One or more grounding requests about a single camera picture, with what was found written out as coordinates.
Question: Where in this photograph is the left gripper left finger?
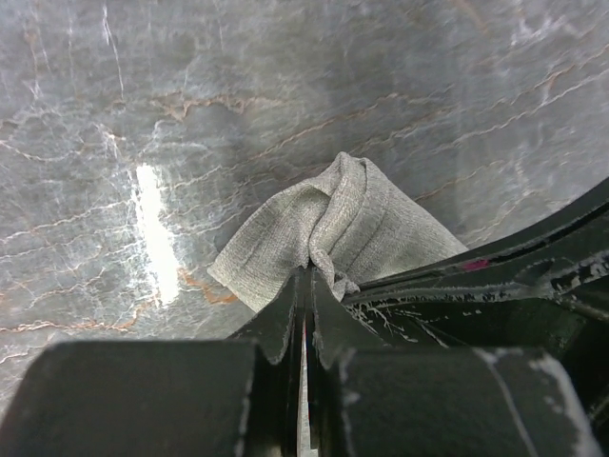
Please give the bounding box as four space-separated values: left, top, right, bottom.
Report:
1 270 305 456

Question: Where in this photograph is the grey cloth napkin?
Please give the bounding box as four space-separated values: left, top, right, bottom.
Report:
208 152 467 311

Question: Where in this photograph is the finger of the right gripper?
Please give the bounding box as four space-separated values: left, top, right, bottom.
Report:
344 259 608 352
360 180 608 290

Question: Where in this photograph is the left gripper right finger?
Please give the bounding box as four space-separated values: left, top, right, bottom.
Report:
306 270 603 456

